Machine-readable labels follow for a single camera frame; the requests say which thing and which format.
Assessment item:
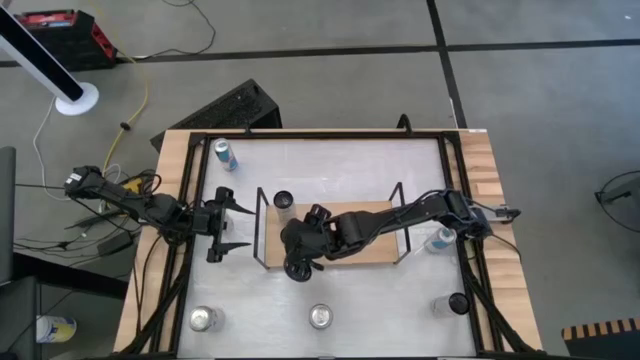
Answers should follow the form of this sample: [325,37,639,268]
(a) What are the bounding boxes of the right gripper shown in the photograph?
[280,212,357,273]

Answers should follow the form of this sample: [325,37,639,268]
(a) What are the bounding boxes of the white Celsius can black lid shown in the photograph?
[430,292,472,319]
[272,189,297,225]

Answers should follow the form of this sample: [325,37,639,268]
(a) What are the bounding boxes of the silver red soda can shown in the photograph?
[308,303,335,331]

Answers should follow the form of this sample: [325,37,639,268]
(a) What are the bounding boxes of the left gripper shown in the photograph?
[192,186,257,265]

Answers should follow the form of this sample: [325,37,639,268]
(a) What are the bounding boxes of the white yellow floor can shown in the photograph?
[35,314,78,345]

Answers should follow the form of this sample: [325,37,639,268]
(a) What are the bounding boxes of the black orange striped case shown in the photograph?
[560,316,640,360]

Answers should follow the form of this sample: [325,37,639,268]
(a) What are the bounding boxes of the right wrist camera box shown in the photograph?
[305,203,333,225]

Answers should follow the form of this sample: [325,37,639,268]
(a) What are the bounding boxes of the black floor cable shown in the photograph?
[114,0,217,64]

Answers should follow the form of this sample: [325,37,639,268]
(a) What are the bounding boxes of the wooden shelf black metal frame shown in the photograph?
[252,181,414,271]

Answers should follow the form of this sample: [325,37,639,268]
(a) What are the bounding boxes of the red black toolbox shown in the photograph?
[13,8,119,72]

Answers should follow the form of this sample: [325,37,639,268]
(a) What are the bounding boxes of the black cable tangle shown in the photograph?
[12,169,166,261]

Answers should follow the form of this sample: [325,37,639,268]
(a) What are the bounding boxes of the yellow cable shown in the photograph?
[101,52,151,176]

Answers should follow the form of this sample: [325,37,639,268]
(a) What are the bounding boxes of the black table frame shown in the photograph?
[119,127,544,360]

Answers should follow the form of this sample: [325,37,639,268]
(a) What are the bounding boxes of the white black pole stand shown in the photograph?
[0,4,100,117]

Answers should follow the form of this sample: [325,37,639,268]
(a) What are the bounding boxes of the white cable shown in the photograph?
[32,96,71,201]

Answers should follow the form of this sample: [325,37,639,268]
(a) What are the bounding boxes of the black computer case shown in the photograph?
[149,78,284,154]

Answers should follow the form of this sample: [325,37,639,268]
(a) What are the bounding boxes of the blue energy drink can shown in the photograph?
[213,138,240,173]

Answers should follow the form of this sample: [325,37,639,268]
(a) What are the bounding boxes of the white can teal label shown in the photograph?
[423,225,457,255]

